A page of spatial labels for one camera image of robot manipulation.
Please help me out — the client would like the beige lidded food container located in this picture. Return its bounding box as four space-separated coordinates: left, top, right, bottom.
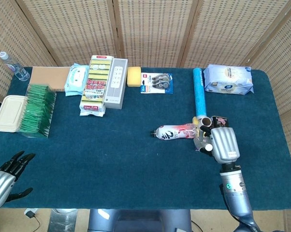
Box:
0 95 28 133

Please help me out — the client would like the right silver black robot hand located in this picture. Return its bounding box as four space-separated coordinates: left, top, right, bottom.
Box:
198 126 240 165

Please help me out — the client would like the plastic bottle white red label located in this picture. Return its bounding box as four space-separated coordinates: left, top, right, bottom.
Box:
150 122 199 142

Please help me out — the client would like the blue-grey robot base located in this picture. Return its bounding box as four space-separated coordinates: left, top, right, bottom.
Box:
88 209 192 232

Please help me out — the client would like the clear glass tube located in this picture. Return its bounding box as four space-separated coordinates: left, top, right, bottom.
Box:
196 134 213 152

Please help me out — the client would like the large white blue tissue pack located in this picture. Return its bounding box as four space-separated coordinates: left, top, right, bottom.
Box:
203 64 254 95

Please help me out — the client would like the dark teal table mat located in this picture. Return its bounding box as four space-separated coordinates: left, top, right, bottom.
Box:
0 67 291 210

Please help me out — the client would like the blue roll cylinder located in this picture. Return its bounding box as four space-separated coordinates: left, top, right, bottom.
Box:
192 67 208 117

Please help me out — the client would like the brown spiral notebook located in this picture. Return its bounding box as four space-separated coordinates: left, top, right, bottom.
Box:
29 67 71 92

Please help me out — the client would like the clear box of green packets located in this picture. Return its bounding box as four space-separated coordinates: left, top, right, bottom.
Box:
16 84 57 139

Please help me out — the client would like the correction tape blister pack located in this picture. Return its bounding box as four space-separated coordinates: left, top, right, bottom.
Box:
140 72 175 94

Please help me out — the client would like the small light blue wipes pack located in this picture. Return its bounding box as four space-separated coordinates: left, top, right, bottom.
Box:
64 62 90 97

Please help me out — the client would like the long white power strip box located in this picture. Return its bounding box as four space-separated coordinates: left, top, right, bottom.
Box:
103 58 129 110

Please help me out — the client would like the white cardboard tube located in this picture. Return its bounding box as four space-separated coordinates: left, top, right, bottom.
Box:
199 117 213 131

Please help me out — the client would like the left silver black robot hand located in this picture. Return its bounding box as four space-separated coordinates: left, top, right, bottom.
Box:
0 151 36 210

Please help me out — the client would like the grey metal table leg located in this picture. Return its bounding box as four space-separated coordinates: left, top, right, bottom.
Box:
49 209 78 232

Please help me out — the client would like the yellow green scouring sponge pack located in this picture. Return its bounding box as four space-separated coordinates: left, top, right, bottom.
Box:
79 55 114 117

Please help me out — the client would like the black gold tin can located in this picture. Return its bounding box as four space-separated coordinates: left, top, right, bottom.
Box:
211 116 230 129

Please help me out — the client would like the clear water bottle white cap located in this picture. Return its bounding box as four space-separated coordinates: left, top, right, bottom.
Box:
0 51 30 82

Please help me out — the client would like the thick yellow sponge block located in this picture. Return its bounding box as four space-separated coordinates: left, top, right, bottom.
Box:
127 67 142 87

